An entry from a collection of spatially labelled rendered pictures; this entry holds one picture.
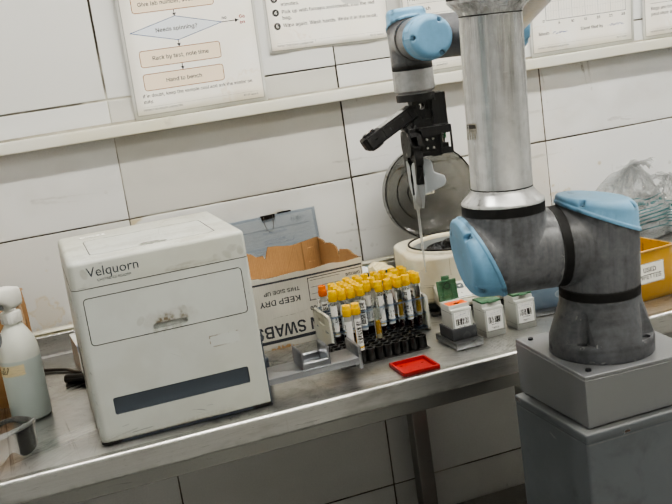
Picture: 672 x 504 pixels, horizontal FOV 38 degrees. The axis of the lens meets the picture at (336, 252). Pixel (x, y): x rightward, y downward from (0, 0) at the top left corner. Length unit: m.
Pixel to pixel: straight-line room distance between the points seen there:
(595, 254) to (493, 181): 0.18
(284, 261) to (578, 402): 0.96
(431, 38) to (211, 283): 0.54
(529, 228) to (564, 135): 1.20
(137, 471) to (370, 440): 0.97
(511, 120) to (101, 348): 0.71
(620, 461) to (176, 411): 0.68
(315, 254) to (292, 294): 0.31
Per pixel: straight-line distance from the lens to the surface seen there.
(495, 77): 1.32
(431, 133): 1.79
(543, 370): 1.48
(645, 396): 1.45
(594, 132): 2.58
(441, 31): 1.67
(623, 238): 1.40
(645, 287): 1.97
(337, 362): 1.67
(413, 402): 1.71
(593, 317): 1.42
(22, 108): 2.15
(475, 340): 1.78
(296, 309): 1.92
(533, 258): 1.35
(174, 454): 1.59
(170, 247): 1.54
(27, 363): 1.78
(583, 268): 1.39
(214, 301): 1.57
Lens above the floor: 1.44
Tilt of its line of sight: 12 degrees down
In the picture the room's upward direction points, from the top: 8 degrees counter-clockwise
